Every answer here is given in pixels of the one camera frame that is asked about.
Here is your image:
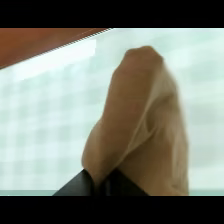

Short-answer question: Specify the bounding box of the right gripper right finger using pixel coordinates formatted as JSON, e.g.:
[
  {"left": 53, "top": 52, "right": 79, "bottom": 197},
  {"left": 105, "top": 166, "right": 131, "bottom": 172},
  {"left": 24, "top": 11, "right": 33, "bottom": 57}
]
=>
[{"left": 99, "top": 168, "right": 150, "bottom": 197}]

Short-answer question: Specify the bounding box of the brown T-shirt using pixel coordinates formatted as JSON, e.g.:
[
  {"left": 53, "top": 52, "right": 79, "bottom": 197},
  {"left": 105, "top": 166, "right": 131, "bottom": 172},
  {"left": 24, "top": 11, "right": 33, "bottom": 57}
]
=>
[{"left": 81, "top": 45, "right": 191, "bottom": 197}]

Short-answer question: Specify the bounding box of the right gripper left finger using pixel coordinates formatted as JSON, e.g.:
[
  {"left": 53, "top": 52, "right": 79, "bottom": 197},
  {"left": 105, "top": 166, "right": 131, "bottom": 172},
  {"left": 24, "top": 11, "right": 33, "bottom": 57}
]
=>
[{"left": 52, "top": 168, "right": 97, "bottom": 197}]

